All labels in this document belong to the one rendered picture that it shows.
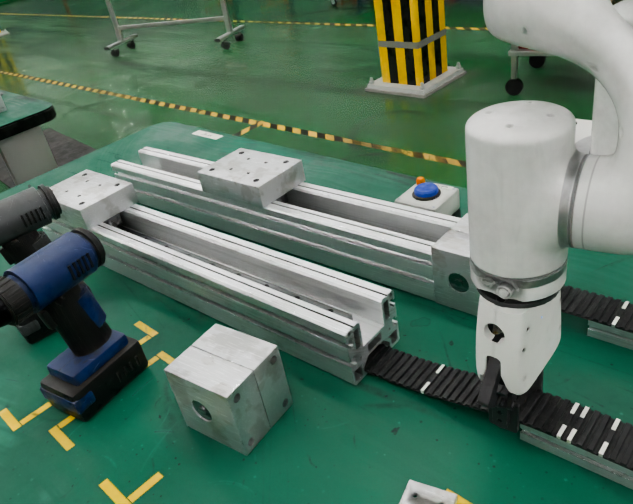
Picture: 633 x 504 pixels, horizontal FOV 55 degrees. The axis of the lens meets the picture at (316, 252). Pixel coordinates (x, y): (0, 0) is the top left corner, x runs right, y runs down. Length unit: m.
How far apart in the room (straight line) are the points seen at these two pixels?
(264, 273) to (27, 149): 1.68
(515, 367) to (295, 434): 0.28
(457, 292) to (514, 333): 0.29
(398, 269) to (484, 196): 0.41
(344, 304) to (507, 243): 0.34
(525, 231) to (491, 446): 0.27
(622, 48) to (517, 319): 0.23
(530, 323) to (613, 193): 0.15
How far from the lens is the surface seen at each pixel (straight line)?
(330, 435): 0.72
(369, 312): 0.78
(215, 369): 0.70
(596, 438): 0.67
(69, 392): 0.84
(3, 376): 1.02
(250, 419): 0.71
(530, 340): 0.59
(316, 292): 0.83
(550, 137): 0.49
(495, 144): 0.48
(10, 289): 0.76
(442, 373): 0.76
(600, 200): 0.50
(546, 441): 0.70
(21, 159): 2.47
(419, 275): 0.87
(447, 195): 1.02
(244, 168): 1.08
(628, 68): 0.48
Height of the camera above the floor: 1.32
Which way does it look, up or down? 32 degrees down
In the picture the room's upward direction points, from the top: 11 degrees counter-clockwise
